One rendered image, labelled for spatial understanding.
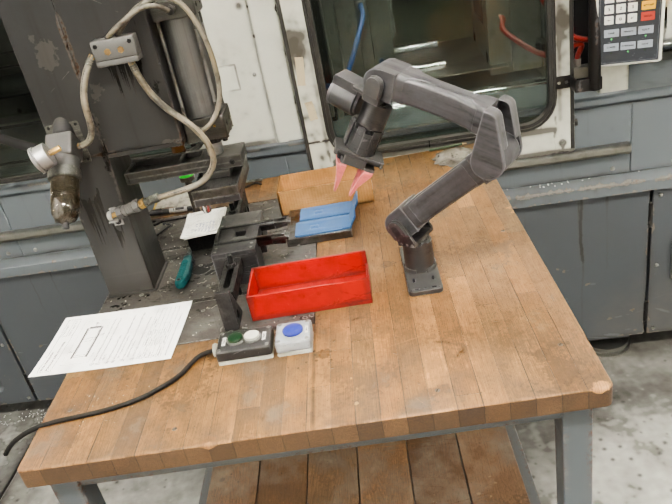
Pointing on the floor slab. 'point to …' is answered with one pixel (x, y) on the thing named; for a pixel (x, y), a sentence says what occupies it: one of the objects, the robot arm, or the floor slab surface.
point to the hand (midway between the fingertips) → (343, 189)
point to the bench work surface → (361, 382)
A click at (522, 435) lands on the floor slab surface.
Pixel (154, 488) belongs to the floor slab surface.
